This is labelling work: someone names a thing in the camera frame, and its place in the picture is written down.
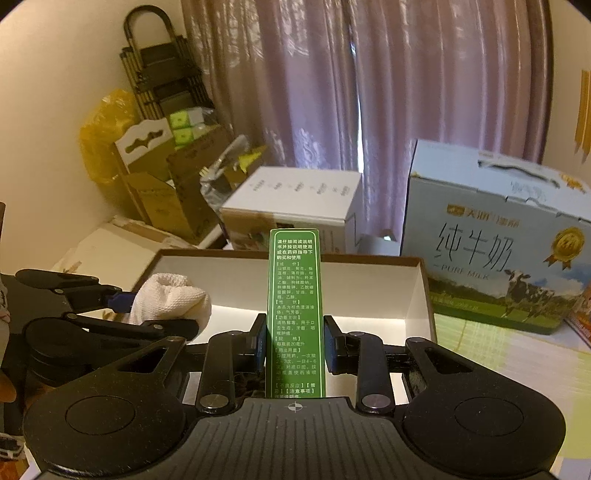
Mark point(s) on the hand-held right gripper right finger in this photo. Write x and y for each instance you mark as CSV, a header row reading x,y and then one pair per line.
x,y
330,341

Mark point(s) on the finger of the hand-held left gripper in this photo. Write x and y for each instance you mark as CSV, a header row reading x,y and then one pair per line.
x,y
121,302
138,328

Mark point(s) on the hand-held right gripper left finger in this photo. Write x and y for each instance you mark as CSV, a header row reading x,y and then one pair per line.
x,y
261,339

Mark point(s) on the white knitted glove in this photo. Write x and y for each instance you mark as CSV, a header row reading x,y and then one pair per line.
x,y
171,295

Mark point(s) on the green medicine box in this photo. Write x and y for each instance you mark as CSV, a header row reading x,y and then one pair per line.
x,y
295,286

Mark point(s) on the large brown cardboard box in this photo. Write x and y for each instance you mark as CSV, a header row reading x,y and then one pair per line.
x,y
369,286

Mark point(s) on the flat cardboard sheet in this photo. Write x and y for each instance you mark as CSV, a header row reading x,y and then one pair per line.
x,y
115,240

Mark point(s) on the cardboard box with white flap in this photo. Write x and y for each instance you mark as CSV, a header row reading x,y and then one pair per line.
x,y
152,203

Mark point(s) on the open brown cardboard box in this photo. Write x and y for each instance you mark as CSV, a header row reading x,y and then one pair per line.
x,y
194,175

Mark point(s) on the silver foil bag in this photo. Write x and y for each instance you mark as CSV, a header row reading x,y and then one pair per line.
x,y
217,184

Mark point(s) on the checkered tablecloth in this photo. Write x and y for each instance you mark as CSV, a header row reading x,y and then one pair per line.
x,y
485,350

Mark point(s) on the yellow plastic bag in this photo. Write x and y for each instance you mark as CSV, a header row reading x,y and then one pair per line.
x,y
99,138

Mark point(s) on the blue milk carton box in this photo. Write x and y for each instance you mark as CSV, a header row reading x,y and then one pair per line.
x,y
485,230

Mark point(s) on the stack of green packets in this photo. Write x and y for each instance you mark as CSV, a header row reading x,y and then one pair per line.
x,y
189,124

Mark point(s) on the black folding cart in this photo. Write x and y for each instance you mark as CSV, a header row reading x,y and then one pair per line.
x,y
157,69

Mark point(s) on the mauve curtain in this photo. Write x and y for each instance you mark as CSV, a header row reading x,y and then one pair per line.
x,y
415,69

